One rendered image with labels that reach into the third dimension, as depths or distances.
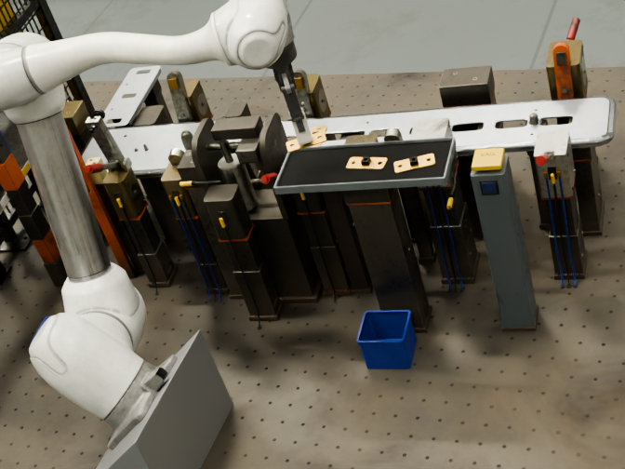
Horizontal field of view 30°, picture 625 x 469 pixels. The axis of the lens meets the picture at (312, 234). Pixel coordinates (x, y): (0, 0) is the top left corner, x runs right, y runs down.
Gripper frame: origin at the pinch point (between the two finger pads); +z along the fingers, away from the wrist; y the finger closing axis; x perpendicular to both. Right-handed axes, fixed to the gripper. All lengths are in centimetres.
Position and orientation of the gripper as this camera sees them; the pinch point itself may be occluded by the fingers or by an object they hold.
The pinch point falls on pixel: (300, 126)
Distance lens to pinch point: 243.3
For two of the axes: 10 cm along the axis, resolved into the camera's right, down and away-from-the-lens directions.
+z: 2.5, 7.5, 6.1
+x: -9.6, 2.9, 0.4
